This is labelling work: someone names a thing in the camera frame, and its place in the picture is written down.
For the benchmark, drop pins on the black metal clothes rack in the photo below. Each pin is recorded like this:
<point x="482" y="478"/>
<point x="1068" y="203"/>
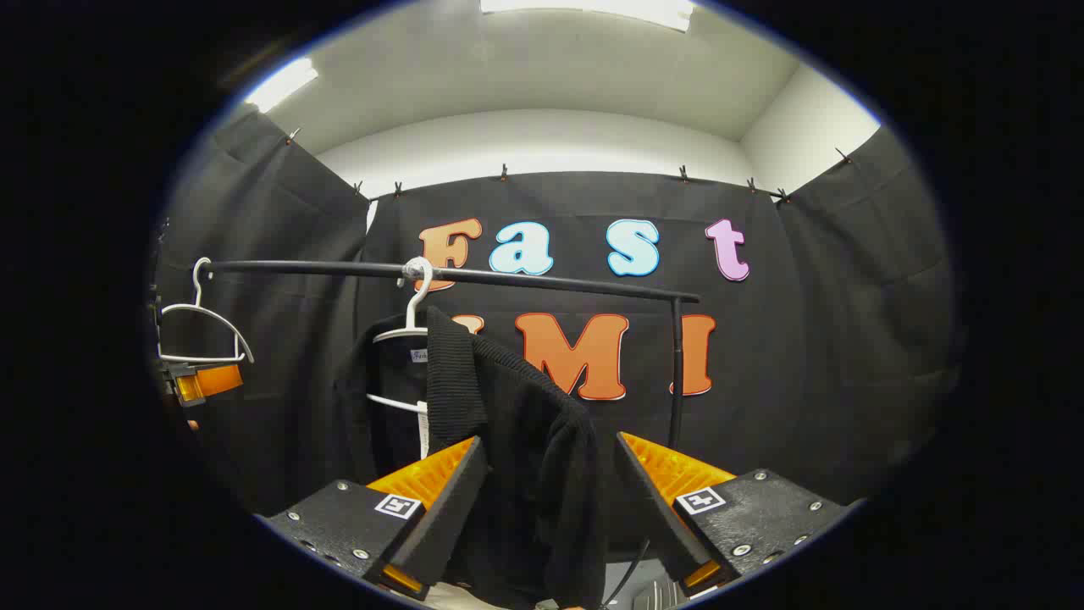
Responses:
<point x="550" y="282"/>

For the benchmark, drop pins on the ceiling light panel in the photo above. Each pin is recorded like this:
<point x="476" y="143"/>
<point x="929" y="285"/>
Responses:
<point x="279" y="83"/>

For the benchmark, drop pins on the black backdrop cloth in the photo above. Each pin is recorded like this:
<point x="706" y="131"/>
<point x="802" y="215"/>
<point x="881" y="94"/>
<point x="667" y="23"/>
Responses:
<point x="804" y="381"/>

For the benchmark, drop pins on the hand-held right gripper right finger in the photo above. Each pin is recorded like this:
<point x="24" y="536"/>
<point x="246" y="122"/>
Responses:
<point x="656" y="508"/>

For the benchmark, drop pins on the black knit garment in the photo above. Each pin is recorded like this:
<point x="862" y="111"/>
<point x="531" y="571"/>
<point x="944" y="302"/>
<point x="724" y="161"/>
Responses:
<point x="525" y="457"/>

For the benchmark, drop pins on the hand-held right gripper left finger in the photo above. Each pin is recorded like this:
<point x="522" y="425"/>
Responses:
<point x="449" y="517"/>

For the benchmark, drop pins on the white plastic clothes hanger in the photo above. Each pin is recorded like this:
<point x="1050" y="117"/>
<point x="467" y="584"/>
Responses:
<point x="412" y="313"/>
<point x="212" y="315"/>

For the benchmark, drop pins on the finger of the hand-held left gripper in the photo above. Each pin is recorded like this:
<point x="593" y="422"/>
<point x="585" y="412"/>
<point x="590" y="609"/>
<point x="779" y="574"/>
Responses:
<point x="216" y="379"/>

